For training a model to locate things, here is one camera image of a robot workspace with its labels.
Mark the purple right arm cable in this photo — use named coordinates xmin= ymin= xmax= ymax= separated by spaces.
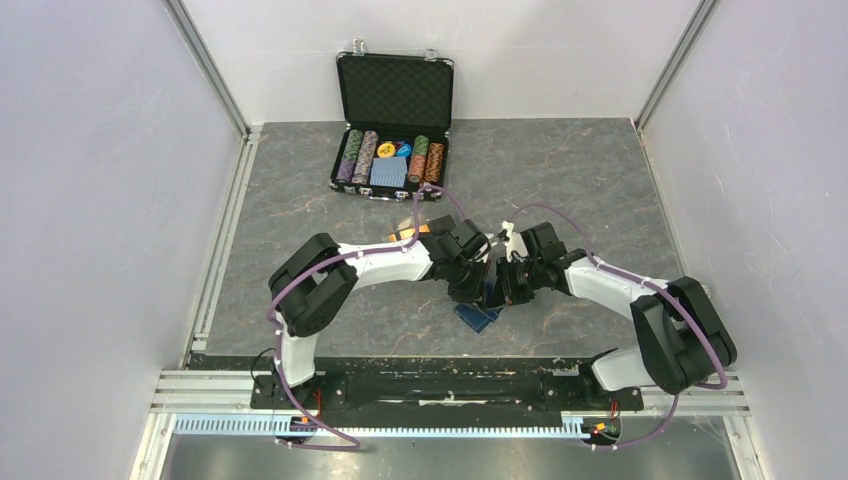
xmin=506 ymin=202 xmax=730 ymax=453

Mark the clear acrylic card box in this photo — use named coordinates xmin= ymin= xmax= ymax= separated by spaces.
xmin=387 ymin=214 xmax=456 ymax=242

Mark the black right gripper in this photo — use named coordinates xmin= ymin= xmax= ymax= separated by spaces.
xmin=488 ymin=256 xmax=544 ymax=309

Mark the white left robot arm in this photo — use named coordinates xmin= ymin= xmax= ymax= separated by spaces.
xmin=267 ymin=216 xmax=491 ymax=408

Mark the blue leather card holder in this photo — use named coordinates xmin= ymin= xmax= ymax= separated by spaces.
xmin=453 ymin=304 xmax=503 ymax=334

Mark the black poker chip case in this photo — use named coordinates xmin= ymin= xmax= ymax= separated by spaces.
xmin=328 ymin=39 xmax=455 ymax=202

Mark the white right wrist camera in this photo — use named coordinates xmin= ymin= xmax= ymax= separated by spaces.
xmin=497 ymin=220 xmax=527 ymax=262

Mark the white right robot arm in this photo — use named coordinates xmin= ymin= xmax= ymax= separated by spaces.
xmin=488 ymin=221 xmax=738 ymax=408

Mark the blue playing card deck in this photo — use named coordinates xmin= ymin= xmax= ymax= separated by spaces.
xmin=369 ymin=156 xmax=408 ymax=188

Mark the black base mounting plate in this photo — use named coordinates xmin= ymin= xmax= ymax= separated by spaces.
xmin=186 ymin=353 xmax=645 ymax=429

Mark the yellow dealer button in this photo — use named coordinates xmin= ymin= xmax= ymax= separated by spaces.
xmin=376 ymin=142 xmax=397 ymax=158

